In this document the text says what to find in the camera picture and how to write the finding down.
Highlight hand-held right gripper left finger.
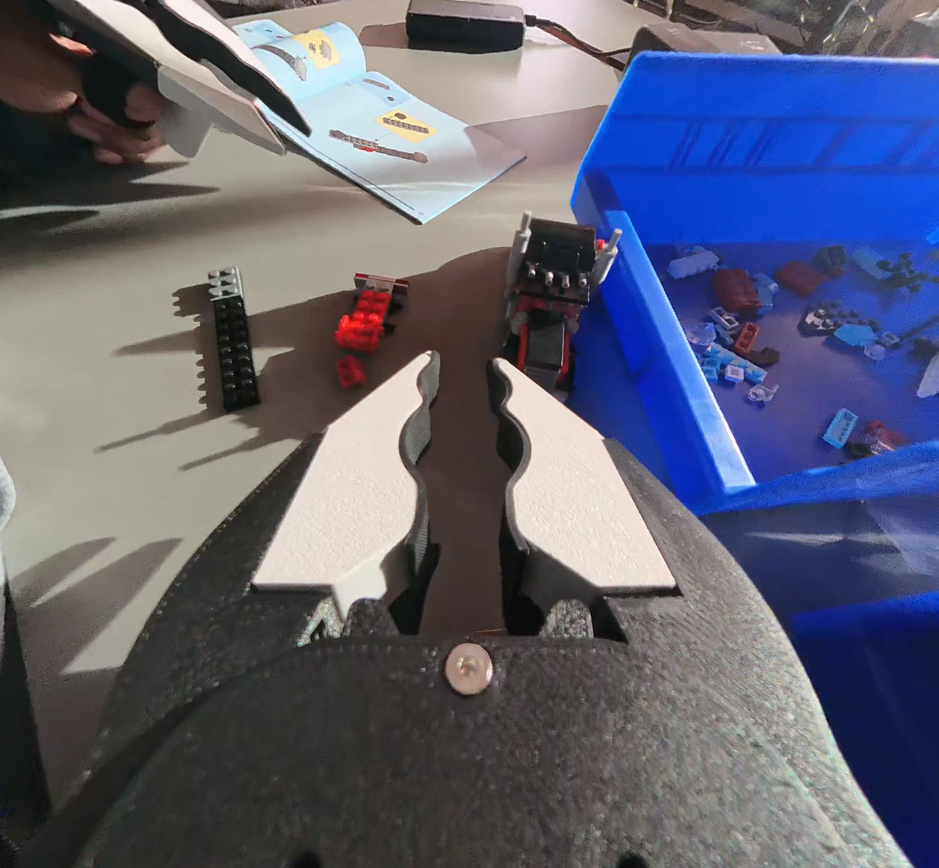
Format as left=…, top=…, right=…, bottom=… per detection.
left=249, top=350, right=443, bottom=634

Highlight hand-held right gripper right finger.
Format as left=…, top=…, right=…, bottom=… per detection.
left=487, top=356, right=677, bottom=638

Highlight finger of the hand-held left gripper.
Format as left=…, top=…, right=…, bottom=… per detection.
left=72, top=0, right=289, bottom=157
left=141, top=0, right=314, bottom=138

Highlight long black brick plate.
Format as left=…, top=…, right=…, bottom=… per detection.
left=211, top=294, right=263, bottom=414

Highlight small red brick assembly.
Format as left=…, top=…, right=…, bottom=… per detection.
left=334, top=271, right=410, bottom=357

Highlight light blue instruction booklet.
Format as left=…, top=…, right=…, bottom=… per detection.
left=233, top=20, right=528, bottom=226

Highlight blue plastic bin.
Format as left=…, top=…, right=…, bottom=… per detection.
left=571, top=50, right=939, bottom=517
left=788, top=589, right=939, bottom=868

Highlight grey desk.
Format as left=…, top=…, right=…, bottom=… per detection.
left=0, top=0, right=639, bottom=796

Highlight person's left hand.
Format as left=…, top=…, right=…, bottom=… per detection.
left=0, top=2, right=168, bottom=166

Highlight black power adapter box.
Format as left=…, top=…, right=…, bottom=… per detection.
left=405, top=0, right=528, bottom=55

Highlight red and black toy truck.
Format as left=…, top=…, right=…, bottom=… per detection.
left=501, top=211, right=625, bottom=394

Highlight pile of loose toy bricks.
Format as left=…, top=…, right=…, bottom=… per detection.
left=664, top=243, right=939, bottom=460

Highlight black cube device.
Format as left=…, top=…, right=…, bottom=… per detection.
left=629, top=24, right=784, bottom=71

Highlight red braided cable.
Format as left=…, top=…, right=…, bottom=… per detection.
left=524, top=16, right=632, bottom=71

